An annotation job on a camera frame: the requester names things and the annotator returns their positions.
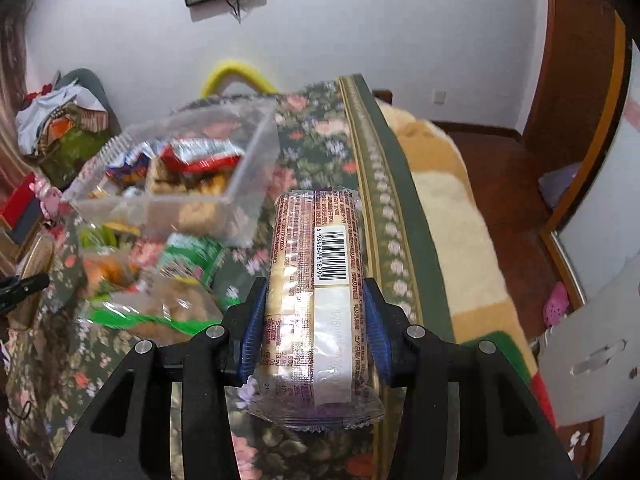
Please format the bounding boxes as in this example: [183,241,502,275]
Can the pink plush toy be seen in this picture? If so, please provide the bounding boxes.
[29,180,62,217]

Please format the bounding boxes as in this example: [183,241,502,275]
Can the beige fleece blanket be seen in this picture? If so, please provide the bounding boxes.
[375,100,557,427]

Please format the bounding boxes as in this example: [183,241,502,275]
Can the red snack packet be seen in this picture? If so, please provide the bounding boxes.
[164,139,242,174]

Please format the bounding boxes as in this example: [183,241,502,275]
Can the green candy packet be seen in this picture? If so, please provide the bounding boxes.
[160,234,227,287]

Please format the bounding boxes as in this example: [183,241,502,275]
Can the clear bread packet green trim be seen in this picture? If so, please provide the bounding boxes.
[89,279,224,345]

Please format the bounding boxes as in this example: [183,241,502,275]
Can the blue and white snack packet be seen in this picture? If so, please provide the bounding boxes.
[102,137,152,182]

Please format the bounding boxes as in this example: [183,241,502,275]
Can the striped red curtain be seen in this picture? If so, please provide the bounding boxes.
[0,5,31,281]

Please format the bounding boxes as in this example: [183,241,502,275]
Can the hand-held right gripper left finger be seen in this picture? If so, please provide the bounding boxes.
[47,276,268,480]

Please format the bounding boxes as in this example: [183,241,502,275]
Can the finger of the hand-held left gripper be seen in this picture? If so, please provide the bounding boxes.
[0,272,52,312]

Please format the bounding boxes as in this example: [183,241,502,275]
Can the pink clog shoe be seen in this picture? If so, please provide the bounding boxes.
[543,282,571,329]

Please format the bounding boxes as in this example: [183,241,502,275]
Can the white wardrobe sliding panel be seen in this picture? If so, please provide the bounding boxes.
[550,40,640,303]

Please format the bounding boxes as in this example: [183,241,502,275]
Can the clear plastic storage box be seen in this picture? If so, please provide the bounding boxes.
[60,97,281,249]

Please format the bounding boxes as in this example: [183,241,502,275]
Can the grey chair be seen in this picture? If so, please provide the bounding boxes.
[54,67,119,132]

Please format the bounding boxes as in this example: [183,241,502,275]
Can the cracker packet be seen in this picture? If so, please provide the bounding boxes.
[146,156,182,194]

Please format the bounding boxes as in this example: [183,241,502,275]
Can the green bag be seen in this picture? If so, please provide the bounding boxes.
[39,127,112,188]

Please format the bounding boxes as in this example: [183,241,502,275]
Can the brown wooden door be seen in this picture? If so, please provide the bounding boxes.
[520,0,627,233]

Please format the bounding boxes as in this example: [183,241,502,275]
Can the red box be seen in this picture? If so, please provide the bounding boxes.
[0,172,44,232]

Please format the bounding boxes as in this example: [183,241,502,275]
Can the pile of clothes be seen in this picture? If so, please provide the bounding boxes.
[15,80,109,162]

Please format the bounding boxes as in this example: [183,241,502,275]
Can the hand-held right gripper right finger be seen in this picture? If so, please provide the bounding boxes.
[362,277,583,480]

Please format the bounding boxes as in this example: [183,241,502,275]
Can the long biscuit packet purple end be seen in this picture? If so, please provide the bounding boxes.
[247,187,386,433]

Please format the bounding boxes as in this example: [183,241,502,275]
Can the yellow foam tube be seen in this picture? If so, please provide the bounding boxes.
[201,60,279,97]

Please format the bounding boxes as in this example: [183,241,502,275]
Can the green jelly cup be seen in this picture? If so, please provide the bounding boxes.
[80,226,142,250]

